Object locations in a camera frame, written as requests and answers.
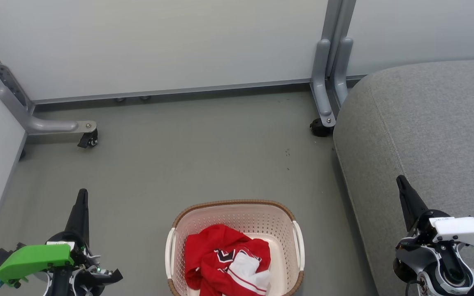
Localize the beige perforated laundry basket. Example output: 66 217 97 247
165 200 305 296

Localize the grey partition bottom rail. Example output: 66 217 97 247
31 78 316 105

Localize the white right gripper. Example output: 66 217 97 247
396 175 474 248

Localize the grey partition double post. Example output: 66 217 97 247
321 0 357 79

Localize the grey partition leg with plate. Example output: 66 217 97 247
0 85 98 136

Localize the grey fabric sofa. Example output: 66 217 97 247
333 58 474 296

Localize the red and white jersey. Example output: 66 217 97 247
184 224 271 296

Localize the grey partition upright leg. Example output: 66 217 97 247
311 38 337 128
332 37 354 107

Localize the grey partition foot with caster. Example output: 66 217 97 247
0 23 36 116

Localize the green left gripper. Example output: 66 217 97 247
0 189 91 285

